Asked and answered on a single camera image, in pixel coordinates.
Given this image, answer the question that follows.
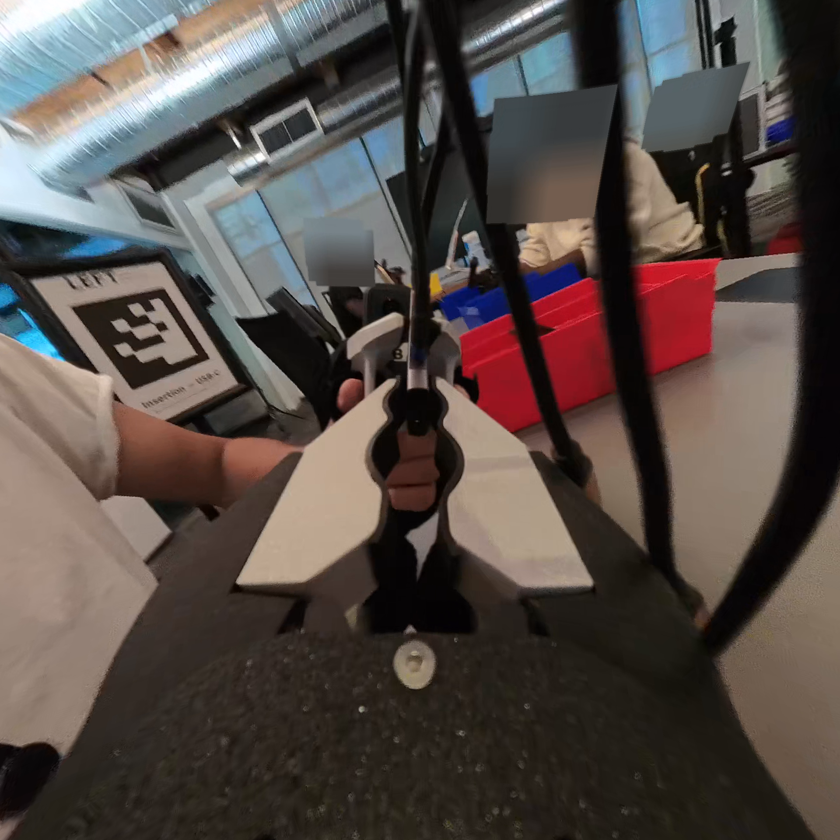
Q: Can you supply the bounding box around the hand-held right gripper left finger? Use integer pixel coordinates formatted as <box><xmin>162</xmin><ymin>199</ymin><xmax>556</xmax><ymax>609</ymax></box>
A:
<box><xmin>235</xmin><ymin>379</ymin><xmax>401</xmax><ymax>611</ymax></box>

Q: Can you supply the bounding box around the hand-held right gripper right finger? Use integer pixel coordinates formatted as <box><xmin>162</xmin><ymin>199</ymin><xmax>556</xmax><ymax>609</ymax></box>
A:
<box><xmin>430</xmin><ymin>379</ymin><xmax>596</xmax><ymax>601</ymax></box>

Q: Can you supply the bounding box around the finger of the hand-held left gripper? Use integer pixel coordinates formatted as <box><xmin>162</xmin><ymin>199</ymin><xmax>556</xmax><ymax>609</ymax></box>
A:
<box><xmin>346</xmin><ymin>314</ymin><xmax>406</xmax><ymax>401</ymax></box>
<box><xmin>427</xmin><ymin>318</ymin><xmax>462</xmax><ymax>388</ymax></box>

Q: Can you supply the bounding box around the black cable with orange plugs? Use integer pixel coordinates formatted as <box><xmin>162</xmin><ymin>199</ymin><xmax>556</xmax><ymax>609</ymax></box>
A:
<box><xmin>384</xmin><ymin>0</ymin><xmax>439</xmax><ymax>437</ymax></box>

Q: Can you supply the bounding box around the red plastic bin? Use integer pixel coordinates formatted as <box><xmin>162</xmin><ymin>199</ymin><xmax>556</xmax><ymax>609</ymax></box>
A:
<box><xmin>459</xmin><ymin>258</ymin><xmax>721</xmax><ymax>434</ymax></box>

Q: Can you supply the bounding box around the blue plastic bin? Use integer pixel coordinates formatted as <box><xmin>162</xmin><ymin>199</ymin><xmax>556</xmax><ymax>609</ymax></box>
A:
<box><xmin>438</xmin><ymin>285</ymin><xmax>483</xmax><ymax>322</ymax></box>
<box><xmin>459</xmin><ymin>262</ymin><xmax>585</xmax><ymax>322</ymax></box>

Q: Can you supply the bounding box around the person's left forearm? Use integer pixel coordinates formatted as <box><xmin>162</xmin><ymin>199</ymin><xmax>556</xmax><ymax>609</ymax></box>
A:
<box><xmin>112</xmin><ymin>400</ymin><xmax>306</xmax><ymax>509</ymax></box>

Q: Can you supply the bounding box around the person's left hand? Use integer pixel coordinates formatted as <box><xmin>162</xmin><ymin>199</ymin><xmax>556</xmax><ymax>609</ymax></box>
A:
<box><xmin>336</xmin><ymin>379</ymin><xmax>473</xmax><ymax>513</ymax></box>

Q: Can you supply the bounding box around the black office chair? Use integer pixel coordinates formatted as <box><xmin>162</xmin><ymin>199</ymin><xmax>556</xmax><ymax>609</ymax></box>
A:
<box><xmin>235</xmin><ymin>287</ymin><xmax>342</xmax><ymax>431</ymax></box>

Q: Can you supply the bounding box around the white air vent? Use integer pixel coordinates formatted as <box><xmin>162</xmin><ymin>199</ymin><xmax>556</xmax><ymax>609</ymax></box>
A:
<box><xmin>251</xmin><ymin>98</ymin><xmax>324</xmax><ymax>165</ymax></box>

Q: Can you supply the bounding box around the framed tag sign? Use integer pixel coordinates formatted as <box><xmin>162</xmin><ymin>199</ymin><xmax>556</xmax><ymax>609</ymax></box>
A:
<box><xmin>0</xmin><ymin>246</ymin><xmax>253</xmax><ymax>424</ymax></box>

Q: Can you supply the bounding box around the person's white shirt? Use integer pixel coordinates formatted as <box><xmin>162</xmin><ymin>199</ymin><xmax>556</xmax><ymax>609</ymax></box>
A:
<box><xmin>0</xmin><ymin>333</ymin><xmax>161</xmax><ymax>756</ymax></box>

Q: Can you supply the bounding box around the silver air duct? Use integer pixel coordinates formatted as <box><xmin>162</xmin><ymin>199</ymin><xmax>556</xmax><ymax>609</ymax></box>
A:
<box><xmin>226</xmin><ymin>0</ymin><xmax>592</xmax><ymax>188</ymax></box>
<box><xmin>0</xmin><ymin>0</ymin><xmax>401</xmax><ymax>185</ymax></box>

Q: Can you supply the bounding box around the dark desk cable cover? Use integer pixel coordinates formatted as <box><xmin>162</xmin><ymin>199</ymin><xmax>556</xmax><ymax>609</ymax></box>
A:
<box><xmin>715</xmin><ymin>266</ymin><xmax>803</xmax><ymax>304</ymax></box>

